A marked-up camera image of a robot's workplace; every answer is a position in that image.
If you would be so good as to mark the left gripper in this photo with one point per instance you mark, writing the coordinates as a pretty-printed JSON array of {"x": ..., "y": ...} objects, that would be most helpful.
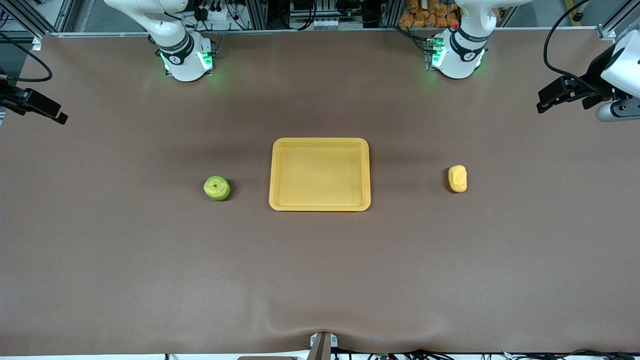
[{"x": 593, "y": 79}]

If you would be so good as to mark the yellow potato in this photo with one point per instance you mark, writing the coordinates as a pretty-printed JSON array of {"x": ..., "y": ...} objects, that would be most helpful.
[{"x": 457, "y": 179}]

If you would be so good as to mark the green apple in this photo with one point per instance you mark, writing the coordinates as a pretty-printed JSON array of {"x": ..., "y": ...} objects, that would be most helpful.
[{"x": 216, "y": 188}]

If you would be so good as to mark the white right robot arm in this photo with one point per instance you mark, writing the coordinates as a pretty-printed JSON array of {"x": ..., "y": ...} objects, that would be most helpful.
[{"x": 185, "y": 65}]

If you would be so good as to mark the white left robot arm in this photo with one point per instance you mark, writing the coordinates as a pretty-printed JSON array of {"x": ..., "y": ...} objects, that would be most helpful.
[{"x": 460, "y": 60}]

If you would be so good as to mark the yellow plastic tray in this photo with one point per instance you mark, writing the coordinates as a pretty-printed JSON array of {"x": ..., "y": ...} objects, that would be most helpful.
[{"x": 320, "y": 172}]

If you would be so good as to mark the pile of orange objects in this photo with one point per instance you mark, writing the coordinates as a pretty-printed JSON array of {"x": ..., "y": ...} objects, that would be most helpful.
[{"x": 415, "y": 17}]

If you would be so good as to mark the white power strip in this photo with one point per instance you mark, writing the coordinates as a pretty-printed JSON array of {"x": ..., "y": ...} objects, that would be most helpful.
[{"x": 220, "y": 15}]

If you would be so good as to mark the grey electronics unit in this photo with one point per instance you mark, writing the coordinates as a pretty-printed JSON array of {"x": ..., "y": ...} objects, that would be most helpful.
[{"x": 325, "y": 22}]

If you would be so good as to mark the brown table mat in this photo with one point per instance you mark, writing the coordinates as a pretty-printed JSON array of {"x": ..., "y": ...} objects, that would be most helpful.
[{"x": 320, "y": 275}]

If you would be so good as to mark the aluminium frame profile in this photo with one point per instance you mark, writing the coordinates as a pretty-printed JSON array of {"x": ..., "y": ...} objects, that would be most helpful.
[
  {"x": 617, "y": 22},
  {"x": 30, "y": 15}
]

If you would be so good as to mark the silver table edge rail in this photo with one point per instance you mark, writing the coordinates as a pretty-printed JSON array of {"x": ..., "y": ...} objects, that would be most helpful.
[{"x": 300, "y": 31}]

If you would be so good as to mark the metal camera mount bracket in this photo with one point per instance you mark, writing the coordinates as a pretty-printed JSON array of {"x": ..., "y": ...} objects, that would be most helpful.
[{"x": 322, "y": 345}]

